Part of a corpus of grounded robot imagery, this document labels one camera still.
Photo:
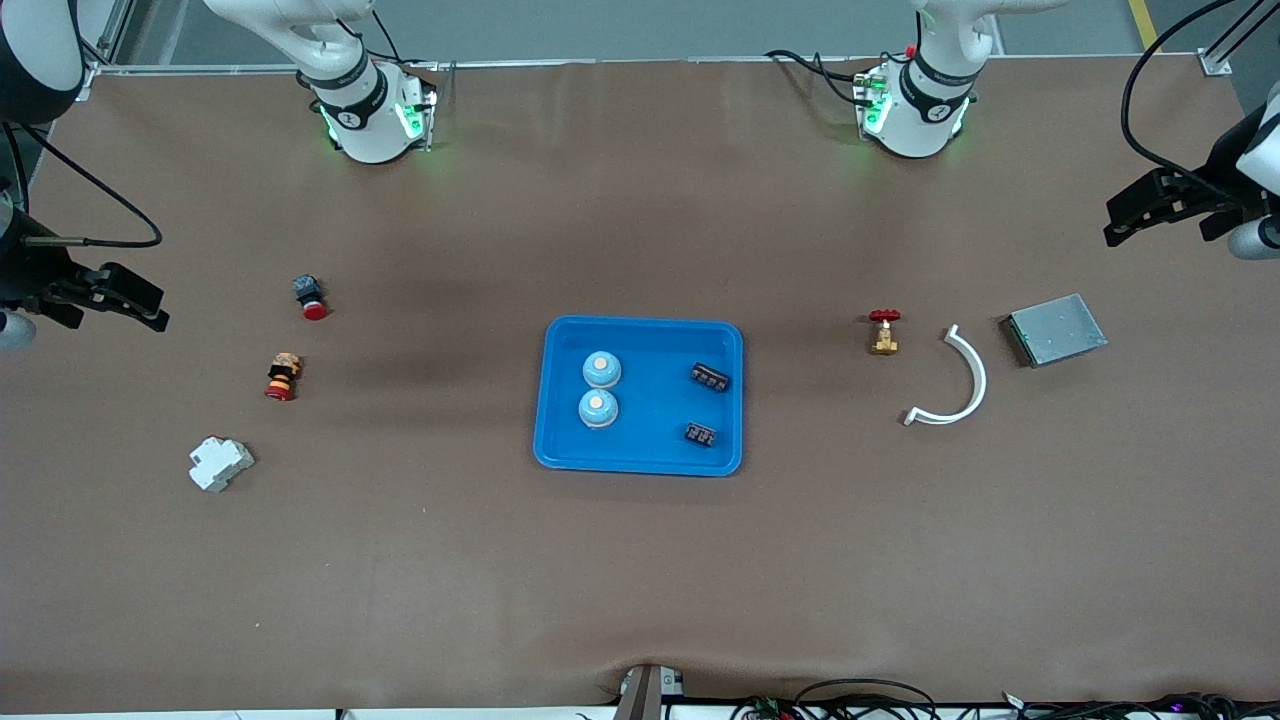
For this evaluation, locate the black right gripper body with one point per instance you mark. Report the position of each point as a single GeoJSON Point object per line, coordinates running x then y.
{"type": "Point", "coordinates": [28, 272]}

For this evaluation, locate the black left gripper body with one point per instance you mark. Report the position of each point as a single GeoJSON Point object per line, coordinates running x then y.
{"type": "Point", "coordinates": [1216, 170]}

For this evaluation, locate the dark electrolytic capacitor block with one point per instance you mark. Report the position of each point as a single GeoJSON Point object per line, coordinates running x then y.
{"type": "Point", "coordinates": [709, 377]}
{"type": "Point", "coordinates": [700, 435]}

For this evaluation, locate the blue bell with beige button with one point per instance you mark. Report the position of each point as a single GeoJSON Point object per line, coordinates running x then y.
{"type": "Point", "coordinates": [598, 408]}
{"type": "Point", "coordinates": [601, 370]}

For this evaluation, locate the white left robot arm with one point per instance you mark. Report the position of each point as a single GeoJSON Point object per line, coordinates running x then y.
{"type": "Point", "coordinates": [920, 110]}

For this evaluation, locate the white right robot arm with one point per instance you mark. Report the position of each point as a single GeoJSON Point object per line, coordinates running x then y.
{"type": "Point", "coordinates": [365, 110]}

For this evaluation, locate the blue plastic tray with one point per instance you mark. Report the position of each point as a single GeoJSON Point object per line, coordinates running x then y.
{"type": "Point", "coordinates": [640, 440]}

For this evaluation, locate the grey metal box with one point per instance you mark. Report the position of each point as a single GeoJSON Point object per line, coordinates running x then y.
{"type": "Point", "coordinates": [1060, 332]}

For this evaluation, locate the red orange black push button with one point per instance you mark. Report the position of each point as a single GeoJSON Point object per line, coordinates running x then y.
{"type": "Point", "coordinates": [283, 376]}

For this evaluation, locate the white circuit breaker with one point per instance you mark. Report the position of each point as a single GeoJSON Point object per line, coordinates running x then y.
{"type": "Point", "coordinates": [220, 463]}

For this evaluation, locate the red button with dark body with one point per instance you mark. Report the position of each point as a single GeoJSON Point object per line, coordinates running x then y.
{"type": "Point", "coordinates": [311, 297]}

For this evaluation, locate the white curved plastic piece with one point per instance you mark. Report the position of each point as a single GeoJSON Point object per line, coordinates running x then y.
{"type": "Point", "coordinates": [975, 375]}

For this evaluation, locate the brown table mat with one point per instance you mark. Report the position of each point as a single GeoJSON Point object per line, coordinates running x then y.
{"type": "Point", "coordinates": [640, 580]}

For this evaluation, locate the aluminium frame post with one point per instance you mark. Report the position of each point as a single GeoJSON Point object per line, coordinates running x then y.
{"type": "Point", "coordinates": [1215, 62]}
{"type": "Point", "coordinates": [105, 40]}

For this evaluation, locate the metal bracket at table edge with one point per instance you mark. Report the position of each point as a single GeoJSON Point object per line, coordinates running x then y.
{"type": "Point", "coordinates": [648, 692]}

